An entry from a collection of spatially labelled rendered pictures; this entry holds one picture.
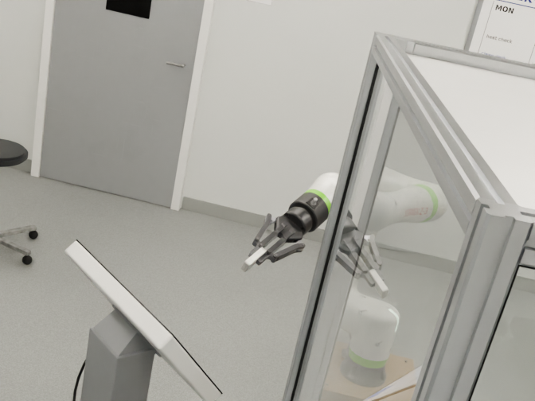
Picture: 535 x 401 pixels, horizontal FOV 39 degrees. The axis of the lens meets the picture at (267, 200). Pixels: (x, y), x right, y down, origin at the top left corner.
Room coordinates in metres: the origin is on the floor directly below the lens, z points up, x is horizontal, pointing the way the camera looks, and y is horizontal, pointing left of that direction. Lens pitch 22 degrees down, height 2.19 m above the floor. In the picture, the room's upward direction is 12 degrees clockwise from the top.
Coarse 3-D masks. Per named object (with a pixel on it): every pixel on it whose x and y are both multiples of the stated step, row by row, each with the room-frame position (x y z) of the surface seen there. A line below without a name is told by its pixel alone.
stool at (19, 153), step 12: (0, 144) 3.92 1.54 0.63; (12, 144) 3.96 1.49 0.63; (0, 156) 3.75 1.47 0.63; (12, 156) 3.79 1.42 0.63; (24, 156) 3.86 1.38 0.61; (12, 228) 3.98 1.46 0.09; (24, 228) 4.01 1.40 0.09; (36, 228) 4.07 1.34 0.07; (0, 240) 3.81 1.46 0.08; (24, 252) 3.74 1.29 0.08
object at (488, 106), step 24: (432, 72) 1.34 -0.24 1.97; (456, 72) 1.40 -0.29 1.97; (480, 72) 1.45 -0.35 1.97; (456, 96) 1.17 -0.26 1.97; (480, 96) 1.21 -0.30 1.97; (504, 96) 1.26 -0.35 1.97; (528, 96) 1.31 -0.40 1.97; (456, 120) 1.01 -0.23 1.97; (480, 120) 1.04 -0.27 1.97; (504, 120) 1.07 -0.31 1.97; (528, 120) 1.11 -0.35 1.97; (480, 144) 0.91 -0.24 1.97; (504, 144) 0.93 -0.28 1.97; (528, 144) 0.96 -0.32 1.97; (504, 168) 0.82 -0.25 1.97; (528, 168) 0.84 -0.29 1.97; (528, 192) 0.75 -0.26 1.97
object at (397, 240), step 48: (384, 96) 1.32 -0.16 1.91; (384, 144) 1.20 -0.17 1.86; (384, 192) 1.10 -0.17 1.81; (432, 192) 0.83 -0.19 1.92; (336, 240) 1.44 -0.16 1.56; (384, 240) 1.01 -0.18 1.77; (432, 240) 0.77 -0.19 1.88; (336, 288) 1.29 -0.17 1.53; (384, 288) 0.92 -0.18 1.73; (432, 288) 0.72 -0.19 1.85; (336, 336) 1.16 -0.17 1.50; (384, 336) 0.85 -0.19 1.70; (336, 384) 1.05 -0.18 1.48; (384, 384) 0.79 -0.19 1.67
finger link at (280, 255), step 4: (296, 244) 1.69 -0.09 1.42; (300, 244) 1.69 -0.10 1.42; (304, 244) 1.70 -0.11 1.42; (288, 248) 1.67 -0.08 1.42; (292, 248) 1.67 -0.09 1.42; (296, 248) 1.68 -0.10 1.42; (300, 248) 1.69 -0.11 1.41; (276, 252) 1.65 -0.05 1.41; (280, 252) 1.65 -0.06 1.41; (284, 252) 1.66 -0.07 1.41; (288, 252) 1.66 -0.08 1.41; (292, 252) 1.68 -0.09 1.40; (296, 252) 1.70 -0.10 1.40; (276, 256) 1.64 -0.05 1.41; (280, 256) 1.65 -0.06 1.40; (284, 256) 1.67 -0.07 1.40; (276, 260) 1.65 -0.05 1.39
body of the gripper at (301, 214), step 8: (296, 208) 1.77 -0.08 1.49; (280, 216) 1.75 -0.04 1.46; (288, 216) 1.75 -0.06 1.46; (296, 216) 1.74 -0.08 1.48; (304, 216) 1.75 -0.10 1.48; (288, 224) 1.74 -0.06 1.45; (296, 224) 1.74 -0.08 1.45; (304, 224) 1.73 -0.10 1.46; (280, 232) 1.71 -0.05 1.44; (296, 232) 1.72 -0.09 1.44; (304, 232) 1.74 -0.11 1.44; (288, 240) 1.70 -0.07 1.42
